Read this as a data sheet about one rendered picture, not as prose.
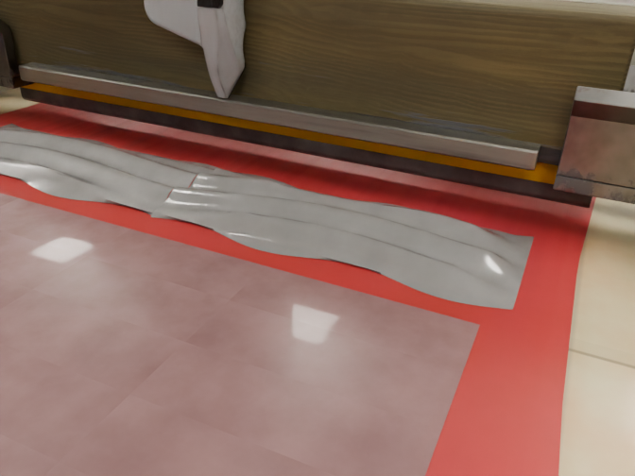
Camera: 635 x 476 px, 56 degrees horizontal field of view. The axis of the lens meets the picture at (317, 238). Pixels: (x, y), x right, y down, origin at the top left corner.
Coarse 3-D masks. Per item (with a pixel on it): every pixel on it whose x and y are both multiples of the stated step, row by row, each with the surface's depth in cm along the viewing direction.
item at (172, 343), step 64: (320, 192) 34; (384, 192) 34; (448, 192) 34; (128, 256) 27; (192, 256) 27; (256, 256) 27; (576, 256) 28; (0, 320) 22; (64, 320) 23; (128, 320) 23; (192, 320) 23; (256, 320) 23; (320, 320) 23; (384, 320) 23; (448, 320) 23; (512, 320) 23; (0, 384) 19; (64, 384) 20; (128, 384) 20; (192, 384) 20; (256, 384) 20; (320, 384) 20; (384, 384) 20; (448, 384) 20; (512, 384) 20; (0, 448) 17; (64, 448) 17; (128, 448) 17; (192, 448) 17; (256, 448) 17; (320, 448) 18; (384, 448) 18; (448, 448) 18; (512, 448) 18
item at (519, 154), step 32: (32, 64) 41; (128, 96) 38; (160, 96) 37; (192, 96) 36; (320, 128) 33; (352, 128) 33; (384, 128) 32; (416, 128) 32; (480, 160) 30; (512, 160) 30
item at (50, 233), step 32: (32, 128) 42; (64, 128) 42; (96, 128) 42; (128, 128) 42; (160, 128) 43; (192, 160) 37; (224, 160) 38; (0, 192) 32; (32, 192) 33; (0, 224) 29; (32, 224) 29; (64, 224) 29; (96, 224) 29; (128, 224) 30; (0, 256) 26; (32, 256) 27; (64, 256) 27; (0, 288) 24; (32, 288) 24
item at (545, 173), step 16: (80, 96) 43; (96, 96) 42; (112, 96) 42; (176, 112) 40; (192, 112) 39; (256, 128) 38; (272, 128) 37; (288, 128) 37; (352, 144) 36; (368, 144) 35; (384, 144) 35; (432, 160) 34; (448, 160) 34; (464, 160) 33; (512, 176) 32; (528, 176) 32; (544, 176) 32
